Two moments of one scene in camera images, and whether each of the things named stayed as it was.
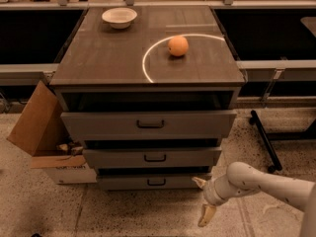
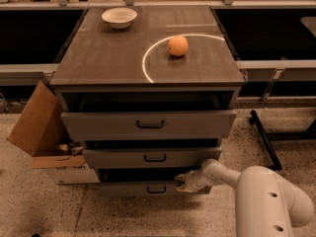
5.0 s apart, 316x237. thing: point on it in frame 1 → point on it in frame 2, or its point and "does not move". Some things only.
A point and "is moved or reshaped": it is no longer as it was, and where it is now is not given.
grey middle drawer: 189,157 does not move
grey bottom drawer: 151,182 is moved or reshaped
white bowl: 119,18 does not move
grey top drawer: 194,124 does not move
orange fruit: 178,45 does not move
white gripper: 211,193 → 191,181
